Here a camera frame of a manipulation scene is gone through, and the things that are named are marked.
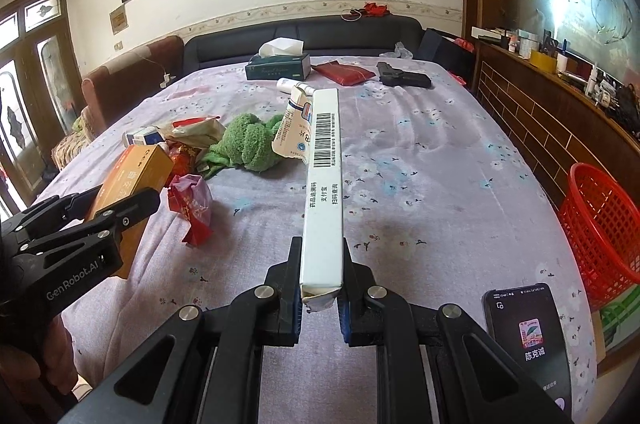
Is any wooden brick-pattern cabinet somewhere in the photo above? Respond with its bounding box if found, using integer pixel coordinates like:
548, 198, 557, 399
472, 27, 640, 225

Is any red flat pouch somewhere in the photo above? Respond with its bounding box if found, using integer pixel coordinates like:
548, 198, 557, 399
311, 60, 377, 86

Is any white ointment tube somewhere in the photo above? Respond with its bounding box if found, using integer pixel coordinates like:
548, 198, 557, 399
271, 84, 316, 165

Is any person's left hand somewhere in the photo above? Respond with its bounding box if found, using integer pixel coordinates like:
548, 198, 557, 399
20, 319, 77, 400

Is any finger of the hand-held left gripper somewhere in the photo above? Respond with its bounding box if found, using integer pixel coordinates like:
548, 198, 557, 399
0, 185, 104, 245
30, 187, 161, 251

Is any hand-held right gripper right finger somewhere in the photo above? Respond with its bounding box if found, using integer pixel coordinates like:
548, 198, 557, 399
340, 238, 571, 424

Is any black paper bag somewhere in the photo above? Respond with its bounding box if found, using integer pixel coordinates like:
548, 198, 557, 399
417, 28, 476, 80

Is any black padded headboard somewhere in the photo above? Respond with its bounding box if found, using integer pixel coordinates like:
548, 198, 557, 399
183, 15, 425, 68

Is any black smartphone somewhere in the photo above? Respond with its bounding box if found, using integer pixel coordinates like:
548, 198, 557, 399
482, 283, 571, 424

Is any white plastic bottle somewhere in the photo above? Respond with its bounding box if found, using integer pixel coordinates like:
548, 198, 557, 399
276, 78, 317, 96

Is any white red wrapper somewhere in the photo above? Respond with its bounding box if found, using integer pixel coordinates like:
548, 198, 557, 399
167, 117, 224, 150

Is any wooden glass door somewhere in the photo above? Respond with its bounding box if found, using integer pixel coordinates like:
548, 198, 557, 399
0, 0, 83, 210

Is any shiny red plastic wrapper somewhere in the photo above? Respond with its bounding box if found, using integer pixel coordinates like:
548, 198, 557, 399
167, 174, 214, 247

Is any white and blue box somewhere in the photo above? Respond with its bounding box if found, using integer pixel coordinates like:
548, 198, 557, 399
123, 127, 164, 148

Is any red plastic basket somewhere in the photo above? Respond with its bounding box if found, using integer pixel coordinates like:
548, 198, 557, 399
557, 163, 640, 312

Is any long white barcode box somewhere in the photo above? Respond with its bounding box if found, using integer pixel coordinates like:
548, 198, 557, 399
299, 88, 346, 305

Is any green towel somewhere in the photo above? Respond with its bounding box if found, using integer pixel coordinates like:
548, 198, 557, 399
200, 113, 286, 177

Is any brown sofa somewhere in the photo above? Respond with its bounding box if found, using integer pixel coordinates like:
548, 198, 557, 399
52, 35, 185, 170

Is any green tissue box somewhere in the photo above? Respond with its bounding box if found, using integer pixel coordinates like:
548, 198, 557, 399
245, 38, 312, 81

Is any orange cardboard box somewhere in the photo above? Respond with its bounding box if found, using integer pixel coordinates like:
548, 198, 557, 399
85, 145, 175, 280

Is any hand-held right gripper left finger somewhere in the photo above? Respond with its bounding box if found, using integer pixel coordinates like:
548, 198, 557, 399
62, 237, 304, 424

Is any clear plastic bag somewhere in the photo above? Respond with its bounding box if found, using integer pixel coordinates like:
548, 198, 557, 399
378, 42, 415, 60

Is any patterned seat cushion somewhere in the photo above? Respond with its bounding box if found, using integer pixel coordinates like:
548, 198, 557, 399
52, 131, 91, 170

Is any dark shelf clutter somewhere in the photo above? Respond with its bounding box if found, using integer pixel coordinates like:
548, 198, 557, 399
585, 69, 640, 130

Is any black toy pistol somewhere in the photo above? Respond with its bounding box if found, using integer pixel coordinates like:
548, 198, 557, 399
376, 61, 432, 88

